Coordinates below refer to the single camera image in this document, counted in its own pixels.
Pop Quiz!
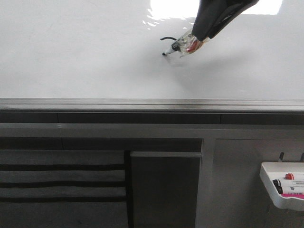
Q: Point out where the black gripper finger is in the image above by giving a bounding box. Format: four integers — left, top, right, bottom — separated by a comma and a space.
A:
206, 0, 258, 38
192, 0, 220, 41

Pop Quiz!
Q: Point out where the pink whiteboard eraser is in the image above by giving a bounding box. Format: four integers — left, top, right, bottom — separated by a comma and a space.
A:
281, 194, 304, 199

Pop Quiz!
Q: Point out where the white marker tray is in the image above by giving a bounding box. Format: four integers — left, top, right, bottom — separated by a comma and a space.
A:
259, 161, 304, 212

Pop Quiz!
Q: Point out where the red capped marker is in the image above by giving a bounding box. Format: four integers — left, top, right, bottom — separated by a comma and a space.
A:
285, 173, 304, 181

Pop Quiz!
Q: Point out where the dark grey cabinet door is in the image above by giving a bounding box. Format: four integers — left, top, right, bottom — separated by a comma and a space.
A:
131, 152, 201, 228

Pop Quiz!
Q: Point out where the black capped marker upper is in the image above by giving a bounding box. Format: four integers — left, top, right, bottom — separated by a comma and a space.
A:
273, 179, 304, 187

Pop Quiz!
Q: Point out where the black capped marker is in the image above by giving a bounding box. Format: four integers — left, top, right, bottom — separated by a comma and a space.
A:
276, 186, 304, 195
273, 179, 304, 187

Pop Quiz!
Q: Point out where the black capped marker lower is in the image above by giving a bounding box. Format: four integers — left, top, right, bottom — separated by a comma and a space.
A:
276, 186, 304, 195

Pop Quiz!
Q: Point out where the grey cabinet with drawers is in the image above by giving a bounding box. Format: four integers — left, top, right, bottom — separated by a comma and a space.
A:
0, 137, 134, 228

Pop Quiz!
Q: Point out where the white whiteboard with aluminium frame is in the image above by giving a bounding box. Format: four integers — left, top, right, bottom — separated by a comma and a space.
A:
0, 0, 304, 125

